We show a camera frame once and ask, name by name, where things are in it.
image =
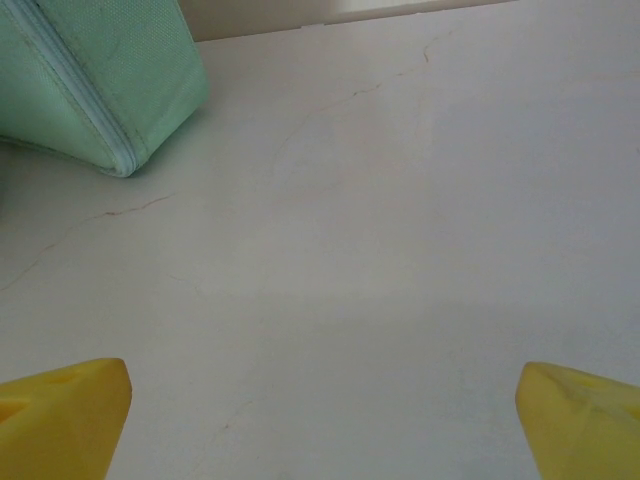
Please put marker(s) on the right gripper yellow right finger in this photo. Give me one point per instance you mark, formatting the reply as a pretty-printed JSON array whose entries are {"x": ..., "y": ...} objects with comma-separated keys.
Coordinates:
[{"x": 585, "y": 430}]

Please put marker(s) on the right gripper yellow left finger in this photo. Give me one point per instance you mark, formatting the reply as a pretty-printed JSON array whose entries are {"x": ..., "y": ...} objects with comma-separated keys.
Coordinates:
[{"x": 60, "y": 430}]

